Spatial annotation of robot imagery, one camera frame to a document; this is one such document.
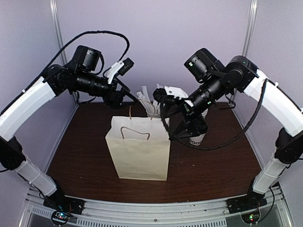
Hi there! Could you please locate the white cup holding straws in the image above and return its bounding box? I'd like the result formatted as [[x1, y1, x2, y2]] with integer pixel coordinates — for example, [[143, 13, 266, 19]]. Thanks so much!
[[146, 110, 160, 118]]

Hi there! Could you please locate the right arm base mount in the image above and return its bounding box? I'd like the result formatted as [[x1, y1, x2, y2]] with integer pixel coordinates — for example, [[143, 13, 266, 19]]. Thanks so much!
[[226, 195, 267, 225]]

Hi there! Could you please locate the aluminium frame post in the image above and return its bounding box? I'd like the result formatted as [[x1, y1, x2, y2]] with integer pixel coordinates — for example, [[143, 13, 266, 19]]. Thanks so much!
[[49, 0, 69, 64], [242, 0, 258, 57]]

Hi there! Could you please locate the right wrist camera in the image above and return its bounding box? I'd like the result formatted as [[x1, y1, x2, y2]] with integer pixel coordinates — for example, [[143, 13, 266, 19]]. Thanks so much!
[[153, 86, 194, 107]]

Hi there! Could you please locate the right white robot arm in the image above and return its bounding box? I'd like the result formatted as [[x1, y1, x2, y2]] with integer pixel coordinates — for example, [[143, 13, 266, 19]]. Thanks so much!
[[164, 48, 303, 209]]

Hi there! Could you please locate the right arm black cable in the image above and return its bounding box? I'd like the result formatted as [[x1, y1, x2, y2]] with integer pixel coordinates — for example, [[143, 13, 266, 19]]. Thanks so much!
[[158, 79, 268, 151]]

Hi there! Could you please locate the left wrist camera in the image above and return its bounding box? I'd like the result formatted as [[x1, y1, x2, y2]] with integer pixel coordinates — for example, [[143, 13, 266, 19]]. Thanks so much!
[[104, 58, 134, 84]]

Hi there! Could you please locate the brown paper bag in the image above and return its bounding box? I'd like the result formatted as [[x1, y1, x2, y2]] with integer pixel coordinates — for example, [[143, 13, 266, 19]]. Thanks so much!
[[105, 115, 170, 181]]

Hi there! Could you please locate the left aluminium frame post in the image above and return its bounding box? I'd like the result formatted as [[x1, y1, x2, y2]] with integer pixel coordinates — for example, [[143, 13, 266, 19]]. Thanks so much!
[[49, 0, 69, 64]]

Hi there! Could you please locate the bundle of wrapped white straws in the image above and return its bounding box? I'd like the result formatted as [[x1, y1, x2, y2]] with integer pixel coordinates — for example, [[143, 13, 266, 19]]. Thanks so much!
[[137, 86, 160, 112]]

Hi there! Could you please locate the stack of white paper cups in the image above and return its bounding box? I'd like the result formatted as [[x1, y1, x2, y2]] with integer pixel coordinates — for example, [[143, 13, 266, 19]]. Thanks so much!
[[200, 109, 208, 118]]

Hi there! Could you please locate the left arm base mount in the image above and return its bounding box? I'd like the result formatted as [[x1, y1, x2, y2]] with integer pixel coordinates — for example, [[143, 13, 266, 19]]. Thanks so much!
[[43, 197, 85, 226]]

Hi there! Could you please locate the single white paper cup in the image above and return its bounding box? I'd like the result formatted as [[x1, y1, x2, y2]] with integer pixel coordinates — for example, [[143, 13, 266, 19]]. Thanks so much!
[[189, 134, 205, 146]]

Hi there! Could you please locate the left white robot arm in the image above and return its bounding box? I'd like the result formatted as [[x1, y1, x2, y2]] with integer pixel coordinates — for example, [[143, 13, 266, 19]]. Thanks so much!
[[0, 45, 136, 210]]

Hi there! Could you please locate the right aluminium frame post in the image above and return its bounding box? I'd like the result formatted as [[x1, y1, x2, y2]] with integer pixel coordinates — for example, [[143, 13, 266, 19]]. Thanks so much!
[[242, 0, 258, 57]]

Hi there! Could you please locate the aluminium front rail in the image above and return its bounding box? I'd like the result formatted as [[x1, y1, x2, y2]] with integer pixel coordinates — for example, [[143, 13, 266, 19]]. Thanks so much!
[[17, 192, 294, 227]]

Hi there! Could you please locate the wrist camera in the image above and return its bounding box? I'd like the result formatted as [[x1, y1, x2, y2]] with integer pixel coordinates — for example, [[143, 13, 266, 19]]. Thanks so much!
[[104, 58, 134, 84], [153, 86, 194, 107]]

